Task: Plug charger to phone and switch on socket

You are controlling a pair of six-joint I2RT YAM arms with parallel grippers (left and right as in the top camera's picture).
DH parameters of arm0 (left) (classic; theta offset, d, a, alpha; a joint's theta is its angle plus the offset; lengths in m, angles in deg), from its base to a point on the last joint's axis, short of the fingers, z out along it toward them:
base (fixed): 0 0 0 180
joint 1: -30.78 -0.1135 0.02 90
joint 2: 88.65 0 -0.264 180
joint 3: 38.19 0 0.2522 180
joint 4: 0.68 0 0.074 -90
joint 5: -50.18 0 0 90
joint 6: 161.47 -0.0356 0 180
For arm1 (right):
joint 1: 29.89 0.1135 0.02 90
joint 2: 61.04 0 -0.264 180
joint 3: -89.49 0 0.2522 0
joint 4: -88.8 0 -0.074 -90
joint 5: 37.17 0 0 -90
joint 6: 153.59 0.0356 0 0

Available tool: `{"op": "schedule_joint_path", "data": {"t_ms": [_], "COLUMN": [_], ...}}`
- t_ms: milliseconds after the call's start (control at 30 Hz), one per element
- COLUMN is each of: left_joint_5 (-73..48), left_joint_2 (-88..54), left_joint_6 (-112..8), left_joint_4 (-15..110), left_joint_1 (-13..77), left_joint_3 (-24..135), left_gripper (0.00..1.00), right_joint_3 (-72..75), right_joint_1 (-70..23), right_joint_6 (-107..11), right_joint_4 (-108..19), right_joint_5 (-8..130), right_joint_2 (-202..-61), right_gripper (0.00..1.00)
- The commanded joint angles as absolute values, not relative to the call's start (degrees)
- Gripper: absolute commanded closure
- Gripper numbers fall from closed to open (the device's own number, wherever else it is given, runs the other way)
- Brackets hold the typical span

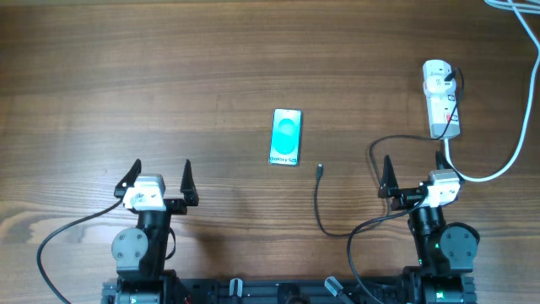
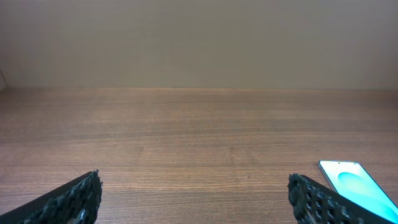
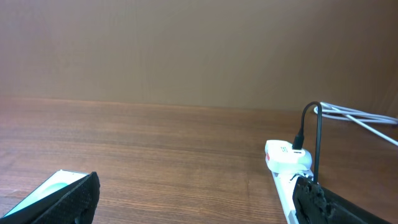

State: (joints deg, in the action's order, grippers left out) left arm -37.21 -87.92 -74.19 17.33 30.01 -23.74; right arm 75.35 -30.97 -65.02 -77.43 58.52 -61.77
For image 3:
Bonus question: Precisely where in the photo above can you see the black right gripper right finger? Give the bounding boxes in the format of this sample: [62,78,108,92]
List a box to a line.
[292,176,389,224]

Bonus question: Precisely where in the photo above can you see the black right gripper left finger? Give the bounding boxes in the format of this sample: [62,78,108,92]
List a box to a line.
[1,172,100,224]

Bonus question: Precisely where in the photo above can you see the blue Galaxy smartphone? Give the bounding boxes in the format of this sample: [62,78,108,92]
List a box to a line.
[3,169,88,217]

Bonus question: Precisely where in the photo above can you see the black USB charging cable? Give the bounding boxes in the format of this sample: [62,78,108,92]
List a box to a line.
[292,101,323,184]

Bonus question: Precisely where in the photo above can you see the white USB charger plug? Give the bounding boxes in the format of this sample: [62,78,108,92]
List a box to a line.
[264,140,312,174]

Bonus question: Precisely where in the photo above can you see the white power strip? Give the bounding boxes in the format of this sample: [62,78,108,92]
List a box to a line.
[271,170,313,224]

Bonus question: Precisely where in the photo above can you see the white power strip cord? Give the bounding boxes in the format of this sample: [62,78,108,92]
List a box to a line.
[313,101,398,147]

